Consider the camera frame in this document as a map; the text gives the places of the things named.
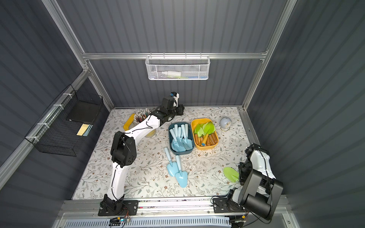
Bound blue shovel mid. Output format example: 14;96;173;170
178;125;185;142

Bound green shovel wooden handle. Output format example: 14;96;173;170
194;124;205;145

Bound blue shovel cluster back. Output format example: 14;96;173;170
181;124;193;151

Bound blue shovel cluster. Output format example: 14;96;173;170
164;147;179;177
181;124;193;151

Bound green shovel blue-tip yellow handle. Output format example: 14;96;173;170
223;167;239;182

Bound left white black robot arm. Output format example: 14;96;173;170
100;92;184;215

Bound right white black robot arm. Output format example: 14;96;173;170
226;143;284;221

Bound teal storage box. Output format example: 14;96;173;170
168;122;195;155

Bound yellow storage box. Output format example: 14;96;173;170
191;118;219;150

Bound colored pencils bunch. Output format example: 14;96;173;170
134;108;152;124

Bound white bottle in basket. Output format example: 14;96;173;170
161;71;182;78

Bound white round lamp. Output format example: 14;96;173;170
220;116;232;132

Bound floral table mat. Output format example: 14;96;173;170
73;107;250;200

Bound black notebook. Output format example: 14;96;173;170
66;101;100;124

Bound yellow sticky notes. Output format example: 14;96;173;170
77;123;89;136

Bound white perforated front panel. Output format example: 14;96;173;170
64;216;231;228

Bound white wire wall basket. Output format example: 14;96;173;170
145;57;211;81

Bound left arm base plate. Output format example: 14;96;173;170
98;200;139;217

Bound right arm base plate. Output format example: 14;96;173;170
211;197;245;213

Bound black wire side basket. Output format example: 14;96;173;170
25;86;104;157

